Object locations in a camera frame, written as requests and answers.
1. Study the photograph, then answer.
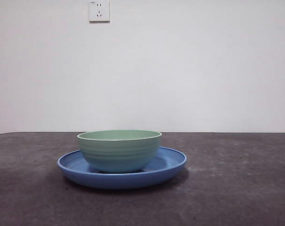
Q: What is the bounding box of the green ribbed bowl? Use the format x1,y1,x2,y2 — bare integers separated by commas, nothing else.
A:
76,129,163,173

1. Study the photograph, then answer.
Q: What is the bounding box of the blue round plate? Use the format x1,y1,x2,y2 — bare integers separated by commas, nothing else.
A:
57,145,188,190

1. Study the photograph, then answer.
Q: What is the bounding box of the white wall socket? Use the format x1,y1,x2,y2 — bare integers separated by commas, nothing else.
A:
89,0,111,24

